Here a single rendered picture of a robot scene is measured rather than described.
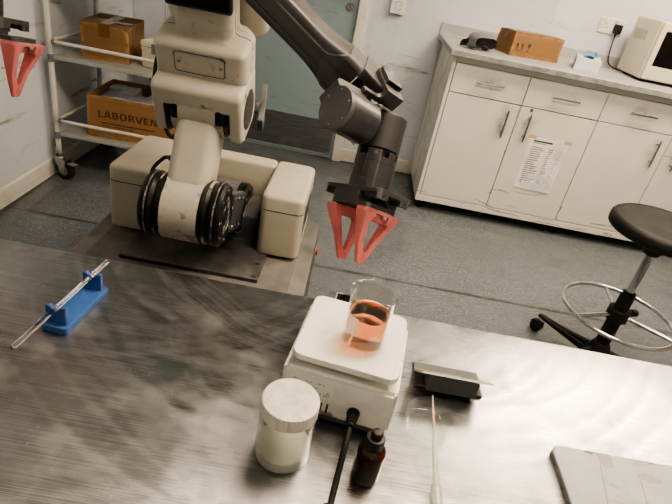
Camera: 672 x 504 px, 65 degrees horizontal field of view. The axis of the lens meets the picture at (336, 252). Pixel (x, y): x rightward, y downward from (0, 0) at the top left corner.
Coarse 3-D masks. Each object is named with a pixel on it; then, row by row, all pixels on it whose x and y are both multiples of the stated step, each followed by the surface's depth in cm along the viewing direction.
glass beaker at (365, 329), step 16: (352, 288) 57; (368, 288) 59; (384, 288) 59; (352, 304) 56; (384, 304) 60; (352, 320) 57; (368, 320) 56; (384, 320) 56; (352, 336) 57; (368, 336) 57; (384, 336) 58; (368, 352) 58
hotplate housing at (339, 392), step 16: (304, 320) 66; (288, 368) 58; (304, 368) 58; (320, 368) 58; (400, 368) 61; (320, 384) 58; (336, 384) 57; (352, 384) 57; (368, 384) 57; (384, 384) 58; (320, 400) 59; (336, 400) 58; (352, 400) 58; (368, 400) 57; (384, 400) 57; (320, 416) 60; (336, 416) 59; (352, 416) 57; (368, 416) 58; (384, 416) 58
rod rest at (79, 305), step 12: (84, 276) 71; (96, 276) 71; (84, 288) 72; (96, 288) 72; (72, 300) 69; (84, 300) 70; (96, 300) 71; (60, 312) 64; (72, 312) 67; (84, 312) 68; (48, 324) 65; (60, 324) 65; (72, 324) 66
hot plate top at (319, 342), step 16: (320, 304) 65; (336, 304) 66; (320, 320) 62; (336, 320) 63; (400, 320) 65; (304, 336) 59; (320, 336) 60; (336, 336) 60; (400, 336) 62; (304, 352) 57; (320, 352) 58; (336, 352) 58; (352, 352) 58; (384, 352) 59; (400, 352) 60; (336, 368) 57; (352, 368) 56; (368, 368) 57; (384, 368) 57
